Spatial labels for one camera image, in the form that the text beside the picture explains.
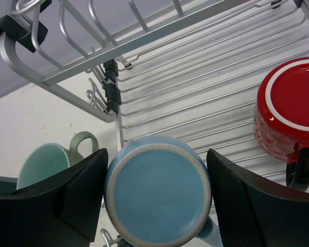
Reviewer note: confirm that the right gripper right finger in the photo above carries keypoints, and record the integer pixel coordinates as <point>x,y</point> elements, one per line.
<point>254,211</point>

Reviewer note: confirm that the dark green mug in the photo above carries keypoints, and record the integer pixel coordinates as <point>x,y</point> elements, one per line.
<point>7,185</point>

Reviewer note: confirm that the red mug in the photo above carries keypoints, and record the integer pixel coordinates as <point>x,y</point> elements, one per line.
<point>281,119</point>

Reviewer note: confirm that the metal dish rack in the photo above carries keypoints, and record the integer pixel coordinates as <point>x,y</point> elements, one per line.
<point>127,69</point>

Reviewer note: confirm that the light blue mug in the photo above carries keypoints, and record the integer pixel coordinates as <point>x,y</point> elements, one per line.
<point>158,193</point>

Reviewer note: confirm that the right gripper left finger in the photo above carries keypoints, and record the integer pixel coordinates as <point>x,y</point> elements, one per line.
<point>61,210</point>

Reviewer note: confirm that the light green mug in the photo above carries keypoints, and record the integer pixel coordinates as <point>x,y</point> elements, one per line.
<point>52,158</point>

